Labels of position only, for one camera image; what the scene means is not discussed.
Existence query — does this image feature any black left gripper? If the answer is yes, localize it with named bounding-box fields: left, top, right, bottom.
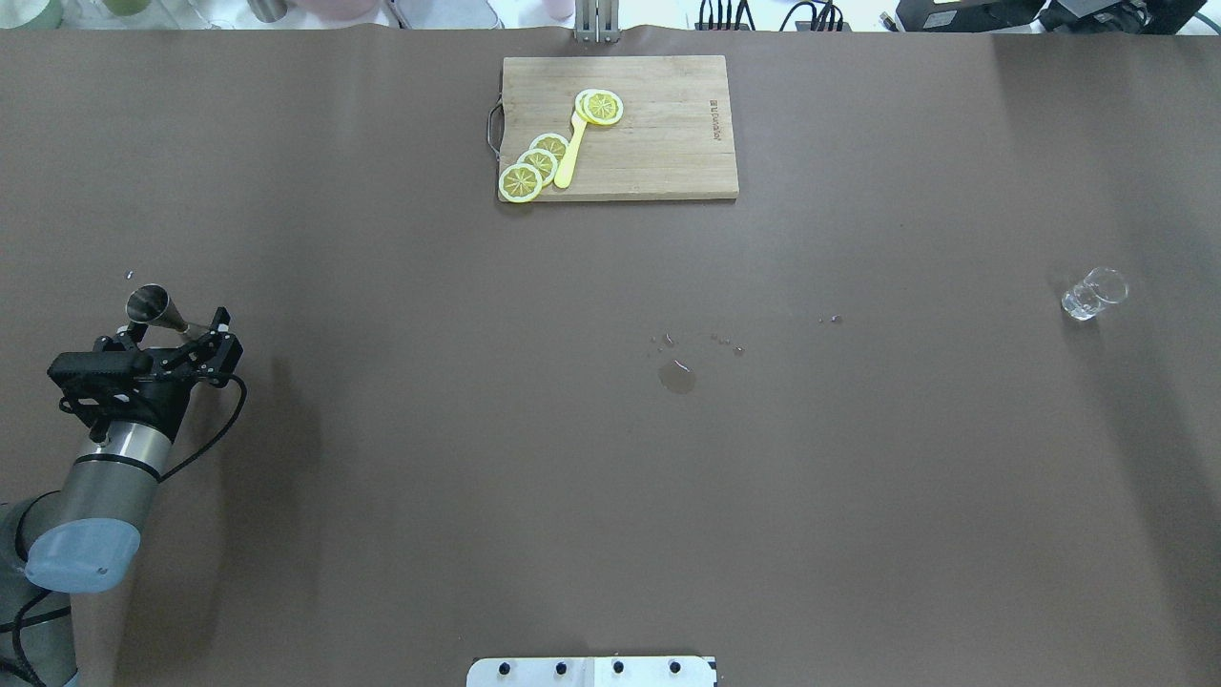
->
left=88, top=308, right=243, bottom=441

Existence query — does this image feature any steel measuring jigger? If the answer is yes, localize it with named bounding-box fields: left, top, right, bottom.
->
left=125, top=283, right=210, bottom=340

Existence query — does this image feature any clear glass shaker cup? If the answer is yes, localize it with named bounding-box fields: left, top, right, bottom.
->
left=1060, top=266, right=1129, bottom=322

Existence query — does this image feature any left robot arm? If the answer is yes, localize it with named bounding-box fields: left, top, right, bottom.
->
left=2, top=304, right=248, bottom=686

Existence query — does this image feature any lemon slice middle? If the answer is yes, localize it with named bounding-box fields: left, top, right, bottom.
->
left=516, top=146, right=560, bottom=185

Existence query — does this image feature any lemon slice on spoon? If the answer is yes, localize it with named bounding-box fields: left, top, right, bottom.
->
left=580, top=90, right=625, bottom=126

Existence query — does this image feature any wooden cutting board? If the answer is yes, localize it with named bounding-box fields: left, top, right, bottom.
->
left=501, top=55, right=737, bottom=201

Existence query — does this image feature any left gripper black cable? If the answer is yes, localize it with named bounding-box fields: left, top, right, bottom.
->
left=158, top=372, right=249, bottom=484

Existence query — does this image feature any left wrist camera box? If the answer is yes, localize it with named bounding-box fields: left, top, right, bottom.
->
left=46, top=349, right=153, bottom=401

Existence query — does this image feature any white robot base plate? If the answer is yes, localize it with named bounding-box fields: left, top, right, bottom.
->
left=466, top=656, right=719, bottom=686

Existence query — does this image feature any aluminium frame post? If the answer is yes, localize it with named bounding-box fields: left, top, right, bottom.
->
left=574, top=0, right=621, bottom=44

